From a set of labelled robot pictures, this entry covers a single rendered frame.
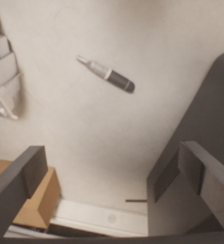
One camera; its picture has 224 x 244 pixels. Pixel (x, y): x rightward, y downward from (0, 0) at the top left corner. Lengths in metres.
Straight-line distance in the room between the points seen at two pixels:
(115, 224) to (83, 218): 0.14
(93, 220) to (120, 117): 0.53
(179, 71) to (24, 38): 0.34
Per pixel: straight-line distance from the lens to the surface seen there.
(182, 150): 0.16
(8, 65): 0.45
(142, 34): 0.38
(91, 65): 0.38
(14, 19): 0.44
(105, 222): 0.86
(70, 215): 0.86
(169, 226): 0.45
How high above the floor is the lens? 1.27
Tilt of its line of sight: 50 degrees down
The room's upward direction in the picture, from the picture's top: 170 degrees counter-clockwise
